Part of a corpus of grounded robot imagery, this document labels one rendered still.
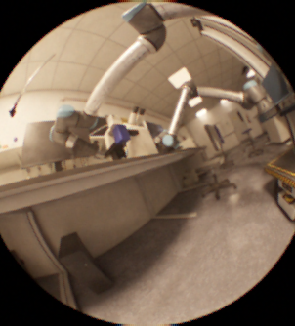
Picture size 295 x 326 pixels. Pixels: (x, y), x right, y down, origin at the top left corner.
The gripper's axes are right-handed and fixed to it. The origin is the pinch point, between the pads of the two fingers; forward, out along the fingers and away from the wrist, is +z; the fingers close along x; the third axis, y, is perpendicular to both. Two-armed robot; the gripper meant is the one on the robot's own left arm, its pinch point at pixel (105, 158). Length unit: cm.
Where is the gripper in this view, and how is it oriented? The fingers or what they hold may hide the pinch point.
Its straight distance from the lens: 61.3
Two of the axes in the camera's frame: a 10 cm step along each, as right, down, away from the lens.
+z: 7.3, 3.2, 6.0
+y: -0.1, -8.8, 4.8
